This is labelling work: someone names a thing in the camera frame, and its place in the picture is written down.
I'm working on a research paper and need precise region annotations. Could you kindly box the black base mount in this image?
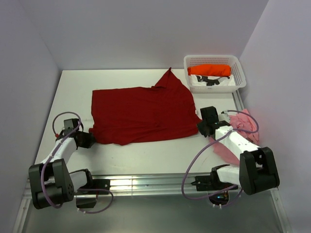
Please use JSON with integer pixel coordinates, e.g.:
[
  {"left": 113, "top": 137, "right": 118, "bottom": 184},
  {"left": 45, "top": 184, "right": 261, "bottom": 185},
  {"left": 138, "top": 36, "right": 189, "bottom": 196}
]
[
  {"left": 75, "top": 179, "right": 110, "bottom": 210},
  {"left": 191, "top": 165, "right": 233, "bottom": 207}
]

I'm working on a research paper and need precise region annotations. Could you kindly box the rolled orange t shirt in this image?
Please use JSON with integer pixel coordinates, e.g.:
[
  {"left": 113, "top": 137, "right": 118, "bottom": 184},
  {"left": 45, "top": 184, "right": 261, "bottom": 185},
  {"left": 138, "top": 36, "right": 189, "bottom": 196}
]
[{"left": 187, "top": 64, "right": 231, "bottom": 77}]

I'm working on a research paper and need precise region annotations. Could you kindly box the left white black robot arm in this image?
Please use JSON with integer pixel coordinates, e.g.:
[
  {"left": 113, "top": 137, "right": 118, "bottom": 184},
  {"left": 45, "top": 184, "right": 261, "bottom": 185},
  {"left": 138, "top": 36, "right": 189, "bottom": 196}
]
[{"left": 29, "top": 118, "right": 95, "bottom": 209}]

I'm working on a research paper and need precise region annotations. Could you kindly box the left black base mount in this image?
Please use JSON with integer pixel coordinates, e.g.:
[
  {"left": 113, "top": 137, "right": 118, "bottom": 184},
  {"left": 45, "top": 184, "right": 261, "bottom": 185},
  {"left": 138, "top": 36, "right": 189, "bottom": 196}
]
[{"left": 75, "top": 179, "right": 110, "bottom": 210}]

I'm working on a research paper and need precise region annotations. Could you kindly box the dark red t shirt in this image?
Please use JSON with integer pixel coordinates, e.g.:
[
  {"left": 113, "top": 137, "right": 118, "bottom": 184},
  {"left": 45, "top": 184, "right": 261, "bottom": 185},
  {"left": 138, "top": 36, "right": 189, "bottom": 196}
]
[{"left": 89, "top": 69, "right": 201, "bottom": 146}]

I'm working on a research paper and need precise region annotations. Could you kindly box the white plastic basket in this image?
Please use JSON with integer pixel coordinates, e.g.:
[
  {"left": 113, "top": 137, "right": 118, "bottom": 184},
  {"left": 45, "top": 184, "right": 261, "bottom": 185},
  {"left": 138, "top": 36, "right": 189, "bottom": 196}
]
[{"left": 184, "top": 55, "right": 246, "bottom": 93}]

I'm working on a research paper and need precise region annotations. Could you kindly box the aluminium rail frame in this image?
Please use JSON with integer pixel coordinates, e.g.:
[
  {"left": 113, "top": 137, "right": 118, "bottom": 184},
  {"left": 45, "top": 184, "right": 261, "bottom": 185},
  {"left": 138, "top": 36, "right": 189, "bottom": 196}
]
[{"left": 12, "top": 92, "right": 292, "bottom": 233}]

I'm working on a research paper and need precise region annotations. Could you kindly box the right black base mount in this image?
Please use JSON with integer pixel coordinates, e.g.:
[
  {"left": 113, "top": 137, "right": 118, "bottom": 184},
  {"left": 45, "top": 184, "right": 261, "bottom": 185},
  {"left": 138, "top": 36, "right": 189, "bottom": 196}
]
[{"left": 191, "top": 165, "right": 233, "bottom": 207}]

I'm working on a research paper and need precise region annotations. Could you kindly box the pink t shirt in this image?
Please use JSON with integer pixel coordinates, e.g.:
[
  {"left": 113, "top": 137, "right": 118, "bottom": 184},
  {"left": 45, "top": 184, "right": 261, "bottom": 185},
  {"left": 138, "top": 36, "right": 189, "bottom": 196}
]
[{"left": 213, "top": 113, "right": 259, "bottom": 166}]

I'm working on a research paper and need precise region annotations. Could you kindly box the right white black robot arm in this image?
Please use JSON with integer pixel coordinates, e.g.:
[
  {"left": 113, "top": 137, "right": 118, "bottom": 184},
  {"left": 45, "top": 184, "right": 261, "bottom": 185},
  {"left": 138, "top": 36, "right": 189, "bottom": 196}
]
[{"left": 197, "top": 106, "right": 280, "bottom": 195}]

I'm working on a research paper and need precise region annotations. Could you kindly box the white black printed t shirt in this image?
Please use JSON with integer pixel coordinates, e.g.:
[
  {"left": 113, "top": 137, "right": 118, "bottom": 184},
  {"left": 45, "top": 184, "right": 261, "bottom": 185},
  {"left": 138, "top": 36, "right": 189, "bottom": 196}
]
[{"left": 189, "top": 74, "right": 236, "bottom": 86}]

